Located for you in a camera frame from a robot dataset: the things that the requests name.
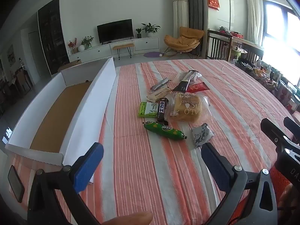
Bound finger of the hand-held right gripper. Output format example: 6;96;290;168
260;118;292;147
283;116;300;137

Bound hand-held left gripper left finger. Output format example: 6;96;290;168
28;142;105;225

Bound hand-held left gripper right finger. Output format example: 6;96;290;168
200;142;278;225

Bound grey triangular snack packet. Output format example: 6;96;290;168
190;123;215;149

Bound green sausage stick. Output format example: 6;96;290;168
143;120;187;141

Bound white cardboard box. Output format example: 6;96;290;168
5;57;117;184

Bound bagged bread loaf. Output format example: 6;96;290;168
164;91;212;124

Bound black chocolate bar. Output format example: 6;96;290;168
157;98;169;125

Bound green snack carton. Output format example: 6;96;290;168
138;101;160;118

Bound red snack packet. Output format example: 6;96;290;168
185;82;211;93

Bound clear biscuit bag black edge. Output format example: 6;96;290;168
172;70;202;93

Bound beige wafer packet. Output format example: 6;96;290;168
147;87;171;103

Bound silver snack bar packet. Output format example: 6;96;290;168
150;78;170;91

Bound bowl of assorted snacks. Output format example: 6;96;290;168
252;67;270;78

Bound person's right hand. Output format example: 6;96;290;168
279;184;300;217

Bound person's left hand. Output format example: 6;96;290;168
103;211;154;225

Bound orange striped tablecloth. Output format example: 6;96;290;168
9;60;300;225

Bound black bowl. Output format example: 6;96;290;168
235;60;252;69

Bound black smartphone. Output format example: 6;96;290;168
8;166;25;203

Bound dark wooden slatted chair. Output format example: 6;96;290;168
206;30;232;61
235;43;264;64

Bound green white container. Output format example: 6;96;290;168
231;47;246;60

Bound large window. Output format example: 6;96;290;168
261;0;300;87

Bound brown cardboard box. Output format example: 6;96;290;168
57;59;82;72

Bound wooden dining chair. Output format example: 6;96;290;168
15;67;33;92

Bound white sheer curtain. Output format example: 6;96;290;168
246;0;265;45

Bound red flowers in vase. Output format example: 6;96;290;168
68;37;78;54

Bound green plant in glass vase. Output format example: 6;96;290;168
81;36;94;50

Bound wooden bench hairpin legs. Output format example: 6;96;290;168
112;43;135;60

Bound orange lounge chair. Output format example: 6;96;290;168
163;27;205;59

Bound white television cabinet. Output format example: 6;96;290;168
68;37;160;62

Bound dark glass display cabinet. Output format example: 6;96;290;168
37;0;71;75

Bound flat screen television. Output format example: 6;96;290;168
97;19;134;44

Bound grey curtain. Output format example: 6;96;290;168
180;0;209;31

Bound standing air conditioner fabric cover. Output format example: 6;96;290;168
172;0;189;50

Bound large leafy potted plant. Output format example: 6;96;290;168
142;23;161;37

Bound red wall hanging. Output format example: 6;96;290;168
207;0;221;11

